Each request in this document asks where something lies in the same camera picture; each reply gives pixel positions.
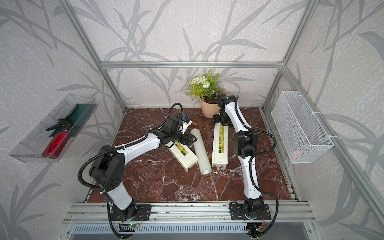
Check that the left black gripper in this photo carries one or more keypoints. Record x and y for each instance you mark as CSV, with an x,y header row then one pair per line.
x,y
185,142

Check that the white wire mesh basket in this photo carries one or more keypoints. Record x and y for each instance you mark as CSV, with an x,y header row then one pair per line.
x,y
300,128

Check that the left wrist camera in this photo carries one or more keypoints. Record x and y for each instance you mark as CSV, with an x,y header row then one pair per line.
x,y
184,126

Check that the red spray bottle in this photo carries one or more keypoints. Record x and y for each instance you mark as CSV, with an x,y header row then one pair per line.
x,y
59,141

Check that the long plastic wrap roll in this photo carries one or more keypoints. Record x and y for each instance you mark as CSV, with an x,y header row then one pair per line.
x,y
201,153

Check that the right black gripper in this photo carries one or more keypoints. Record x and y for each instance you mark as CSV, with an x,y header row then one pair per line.
x,y
215,118

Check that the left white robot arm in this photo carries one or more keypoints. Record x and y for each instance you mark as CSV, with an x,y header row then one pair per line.
x,y
108,168

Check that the blue garden hand rake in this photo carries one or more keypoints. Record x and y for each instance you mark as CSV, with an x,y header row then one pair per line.
x,y
187,120

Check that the potted artificial flower plant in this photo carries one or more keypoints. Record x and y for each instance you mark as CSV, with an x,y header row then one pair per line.
x,y
207,89

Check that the clear plastic wall tray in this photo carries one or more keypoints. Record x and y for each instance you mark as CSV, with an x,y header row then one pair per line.
x,y
49,140

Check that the pink item in basket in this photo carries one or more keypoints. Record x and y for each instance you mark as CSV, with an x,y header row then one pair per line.
x,y
297,154

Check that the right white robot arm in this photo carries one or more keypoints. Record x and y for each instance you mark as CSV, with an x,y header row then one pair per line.
x,y
245,147

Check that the cream wrap dispenser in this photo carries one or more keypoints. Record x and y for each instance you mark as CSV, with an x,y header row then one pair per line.
x,y
183,154
220,146

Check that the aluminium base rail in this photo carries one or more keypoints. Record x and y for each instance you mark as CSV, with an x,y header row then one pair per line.
x,y
182,218

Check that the green cloth in tray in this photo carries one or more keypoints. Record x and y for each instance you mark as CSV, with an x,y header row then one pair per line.
x,y
78,116

